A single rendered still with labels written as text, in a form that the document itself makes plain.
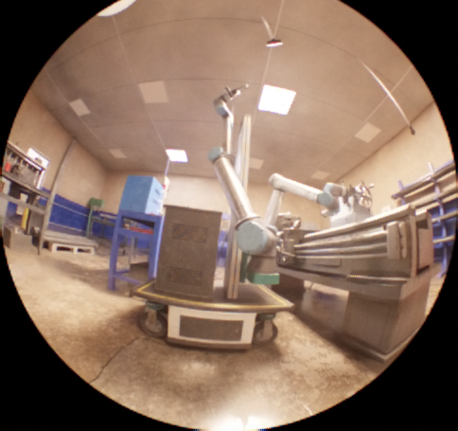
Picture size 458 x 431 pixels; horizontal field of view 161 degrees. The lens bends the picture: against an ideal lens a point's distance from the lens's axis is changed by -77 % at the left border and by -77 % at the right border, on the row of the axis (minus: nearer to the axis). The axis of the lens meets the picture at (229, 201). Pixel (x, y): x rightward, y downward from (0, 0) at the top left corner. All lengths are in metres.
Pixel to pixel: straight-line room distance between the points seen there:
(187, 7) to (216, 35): 0.67
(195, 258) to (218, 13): 2.90
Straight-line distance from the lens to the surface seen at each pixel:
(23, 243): 2.72
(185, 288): 0.94
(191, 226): 0.92
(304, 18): 2.88
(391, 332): 1.08
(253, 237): 0.74
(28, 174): 3.14
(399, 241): 0.94
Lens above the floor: 0.63
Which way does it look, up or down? 17 degrees up
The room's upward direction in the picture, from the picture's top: 6 degrees clockwise
